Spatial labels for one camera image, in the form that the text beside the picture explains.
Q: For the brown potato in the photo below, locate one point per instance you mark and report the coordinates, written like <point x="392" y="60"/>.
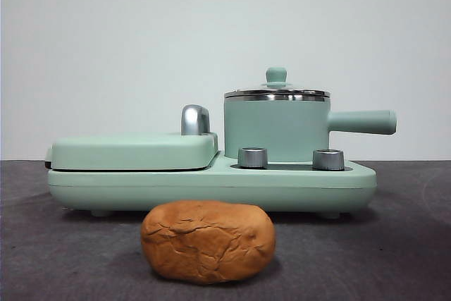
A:
<point x="208" y="241"/>

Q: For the silver control knob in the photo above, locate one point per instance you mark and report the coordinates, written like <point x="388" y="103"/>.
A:
<point x="328" y="159"/>
<point x="252" y="157"/>

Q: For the mint green breakfast machine base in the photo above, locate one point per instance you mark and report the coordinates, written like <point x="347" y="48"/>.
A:
<point x="211" y="191"/>

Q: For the mint green griddle cover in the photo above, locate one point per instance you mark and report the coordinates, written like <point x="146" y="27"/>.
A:
<point x="123" y="153"/>

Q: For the glass lid with green knob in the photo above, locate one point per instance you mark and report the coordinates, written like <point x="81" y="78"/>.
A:
<point x="277" y="75"/>

